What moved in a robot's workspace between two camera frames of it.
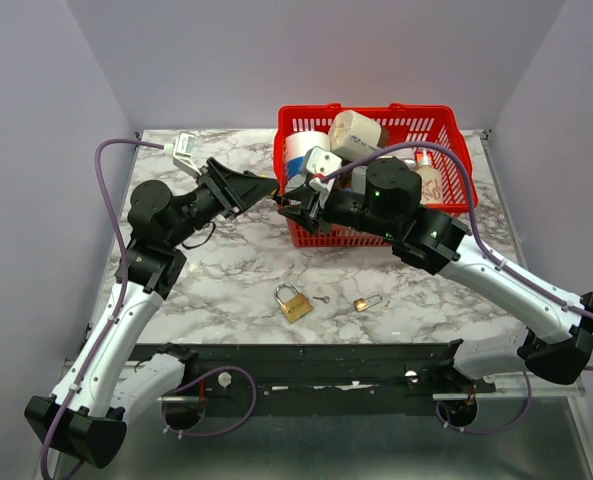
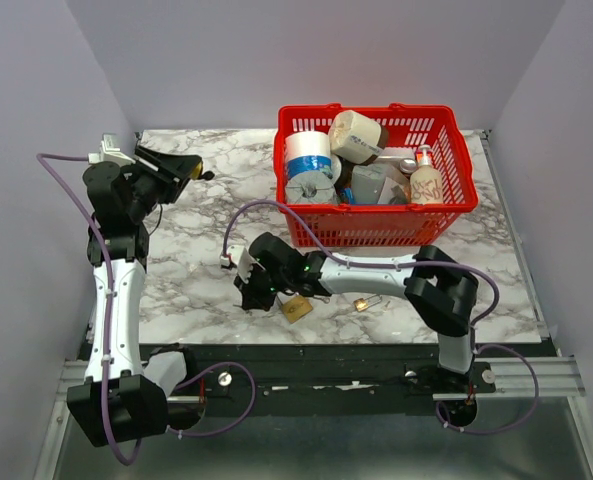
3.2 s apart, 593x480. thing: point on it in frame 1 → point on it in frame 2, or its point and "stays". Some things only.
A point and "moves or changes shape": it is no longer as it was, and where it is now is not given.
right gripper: (312, 211) → (250, 299)
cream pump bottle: (432, 180) stays
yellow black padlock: (276, 193) moves or changes shape
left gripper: (249, 188) → (179, 165)
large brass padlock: (296, 307) stays
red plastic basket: (407, 127) stays
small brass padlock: (361, 304) stays
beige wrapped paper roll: (352, 136) stays
